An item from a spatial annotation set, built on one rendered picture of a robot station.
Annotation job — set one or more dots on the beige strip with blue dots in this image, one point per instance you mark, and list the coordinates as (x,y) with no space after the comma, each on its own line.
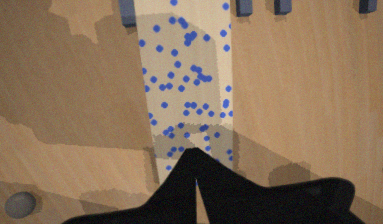
(185,49)

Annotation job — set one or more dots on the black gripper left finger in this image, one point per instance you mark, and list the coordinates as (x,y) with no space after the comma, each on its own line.
(174,202)

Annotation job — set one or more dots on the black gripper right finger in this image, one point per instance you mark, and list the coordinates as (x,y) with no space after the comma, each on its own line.
(230,198)

